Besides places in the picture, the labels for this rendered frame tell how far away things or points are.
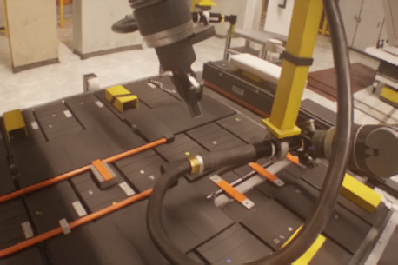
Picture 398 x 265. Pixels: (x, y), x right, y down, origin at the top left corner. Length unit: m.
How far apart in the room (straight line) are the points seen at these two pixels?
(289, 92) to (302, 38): 0.14
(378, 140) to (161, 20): 0.48
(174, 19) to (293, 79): 0.32
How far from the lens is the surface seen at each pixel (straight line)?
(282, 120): 0.75
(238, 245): 0.68
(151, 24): 0.54
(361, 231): 0.85
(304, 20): 0.68
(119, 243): 0.66
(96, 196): 0.77
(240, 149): 0.74
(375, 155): 0.63
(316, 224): 0.42
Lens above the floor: 1.54
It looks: 31 degrees down
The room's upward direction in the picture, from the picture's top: 7 degrees clockwise
